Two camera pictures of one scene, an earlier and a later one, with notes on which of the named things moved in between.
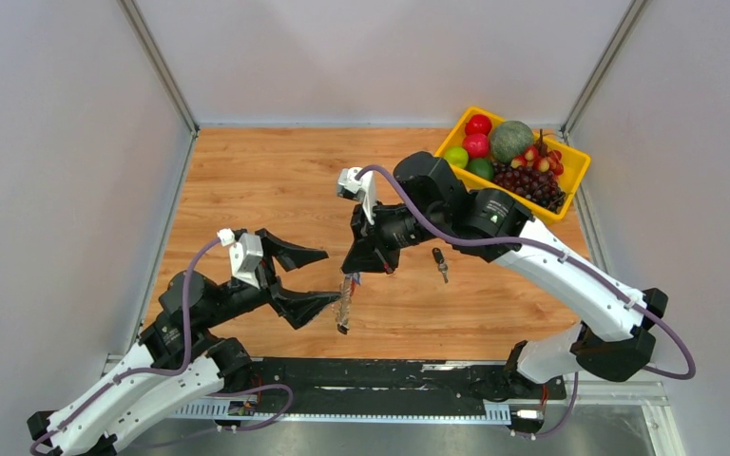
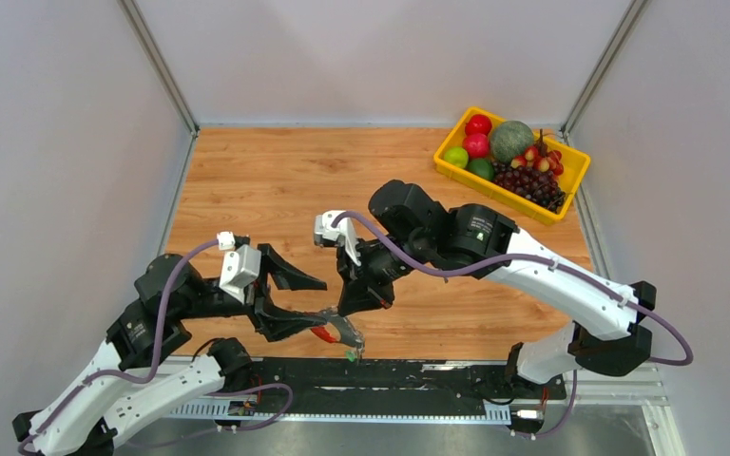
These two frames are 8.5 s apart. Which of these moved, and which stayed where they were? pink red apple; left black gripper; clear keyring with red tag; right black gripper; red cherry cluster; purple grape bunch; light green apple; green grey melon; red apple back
Moved: left black gripper; clear keyring with red tag; right black gripper
Stayed: red cherry cluster; pink red apple; light green apple; green grey melon; red apple back; purple grape bunch
